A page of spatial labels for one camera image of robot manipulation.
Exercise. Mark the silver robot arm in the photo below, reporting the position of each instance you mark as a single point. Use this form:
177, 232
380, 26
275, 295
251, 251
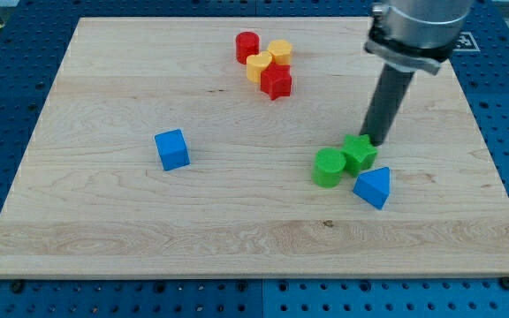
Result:
416, 35

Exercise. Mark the blue cube block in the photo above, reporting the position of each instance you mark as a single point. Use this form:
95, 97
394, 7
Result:
172, 149

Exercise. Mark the green cylinder block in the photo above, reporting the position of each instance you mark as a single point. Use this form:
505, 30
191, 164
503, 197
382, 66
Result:
328, 167

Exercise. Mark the red star block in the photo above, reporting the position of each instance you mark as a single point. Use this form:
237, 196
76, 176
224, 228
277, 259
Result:
276, 81

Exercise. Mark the wooden board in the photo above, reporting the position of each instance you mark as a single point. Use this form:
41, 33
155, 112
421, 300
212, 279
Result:
91, 199

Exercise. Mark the yellow heart block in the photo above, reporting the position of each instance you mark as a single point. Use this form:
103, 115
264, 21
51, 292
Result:
256, 64

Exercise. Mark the green star block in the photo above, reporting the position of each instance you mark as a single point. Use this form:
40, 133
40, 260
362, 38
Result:
360, 154

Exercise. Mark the yellow hexagon block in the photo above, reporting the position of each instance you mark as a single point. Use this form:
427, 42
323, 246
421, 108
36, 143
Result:
281, 51

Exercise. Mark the red cylinder block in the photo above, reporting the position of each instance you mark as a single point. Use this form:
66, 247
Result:
246, 44

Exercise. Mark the blue triangle block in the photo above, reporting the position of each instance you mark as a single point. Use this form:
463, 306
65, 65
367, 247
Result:
374, 186

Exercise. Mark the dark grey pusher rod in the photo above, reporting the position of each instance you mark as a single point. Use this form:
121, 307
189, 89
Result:
390, 90

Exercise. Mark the white marker tag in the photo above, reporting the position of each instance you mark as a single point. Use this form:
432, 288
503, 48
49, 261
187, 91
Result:
466, 42

